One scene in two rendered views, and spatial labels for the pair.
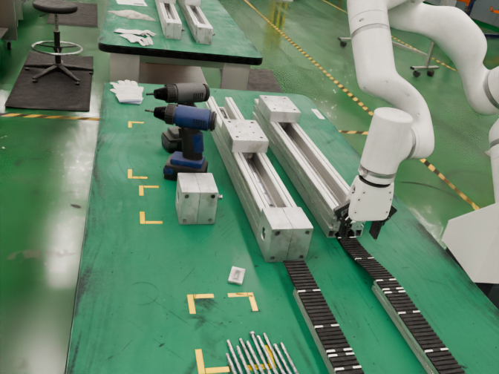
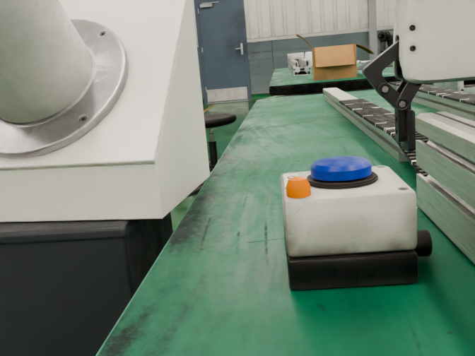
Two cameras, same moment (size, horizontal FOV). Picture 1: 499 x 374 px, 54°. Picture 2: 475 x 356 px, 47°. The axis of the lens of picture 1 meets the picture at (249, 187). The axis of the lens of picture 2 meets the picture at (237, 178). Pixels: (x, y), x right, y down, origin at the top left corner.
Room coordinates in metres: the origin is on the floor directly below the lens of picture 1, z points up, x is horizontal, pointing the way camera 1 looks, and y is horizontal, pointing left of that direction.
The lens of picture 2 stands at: (1.59, -0.28, 0.93)
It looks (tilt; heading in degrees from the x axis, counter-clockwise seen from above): 13 degrees down; 203
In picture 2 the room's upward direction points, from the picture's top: 5 degrees counter-clockwise
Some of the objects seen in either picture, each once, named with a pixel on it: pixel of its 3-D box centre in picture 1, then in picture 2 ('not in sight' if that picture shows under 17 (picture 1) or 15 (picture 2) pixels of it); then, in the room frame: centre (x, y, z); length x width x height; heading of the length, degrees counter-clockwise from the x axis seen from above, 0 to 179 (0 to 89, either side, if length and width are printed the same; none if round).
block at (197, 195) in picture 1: (200, 198); not in sight; (1.08, 0.12, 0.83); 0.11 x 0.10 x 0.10; 108
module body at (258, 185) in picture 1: (241, 153); not in sight; (1.40, 0.04, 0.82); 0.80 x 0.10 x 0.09; 18
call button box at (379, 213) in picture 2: not in sight; (355, 220); (1.23, -0.34, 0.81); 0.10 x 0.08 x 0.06; 108
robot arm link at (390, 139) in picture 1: (387, 139); not in sight; (1.03, -0.29, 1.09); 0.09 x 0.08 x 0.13; 109
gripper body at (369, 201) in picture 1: (370, 195); (452, 19); (1.03, -0.28, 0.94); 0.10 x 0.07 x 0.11; 108
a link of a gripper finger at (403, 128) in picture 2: (380, 225); (394, 116); (1.04, -0.34, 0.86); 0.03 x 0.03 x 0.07; 18
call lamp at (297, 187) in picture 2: not in sight; (297, 185); (1.27, -0.37, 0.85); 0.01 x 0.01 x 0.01
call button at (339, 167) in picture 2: not in sight; (341, 174); (1.24, -0.35, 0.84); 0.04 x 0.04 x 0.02
